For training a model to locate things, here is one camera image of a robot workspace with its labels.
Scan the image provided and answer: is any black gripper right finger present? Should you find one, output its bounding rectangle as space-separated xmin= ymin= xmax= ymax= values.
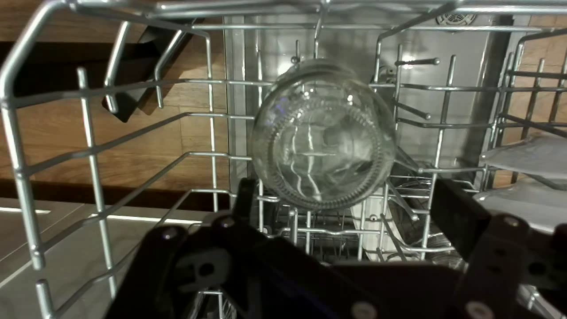
xmin=424 ymin=175 xmax=567 ymax=319

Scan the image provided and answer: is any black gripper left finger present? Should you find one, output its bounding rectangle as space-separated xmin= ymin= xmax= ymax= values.
xmin=105 ymin=175 xmax=380 ymax=319

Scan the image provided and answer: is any white plate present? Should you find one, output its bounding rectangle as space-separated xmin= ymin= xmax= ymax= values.
xmin=472 ymin=181 xmax=567 ymax=237
xmin=479 ymin=136 xmax=567 ymax=191

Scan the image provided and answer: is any metal wire dishwasher rack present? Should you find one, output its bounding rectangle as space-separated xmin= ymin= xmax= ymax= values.
xmin=0 ymin=0 xmax=567 ymax=319

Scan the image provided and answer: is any clear glass cup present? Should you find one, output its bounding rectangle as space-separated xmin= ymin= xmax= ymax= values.
xmin=249 ymin=57 xmax=399 ymax=212

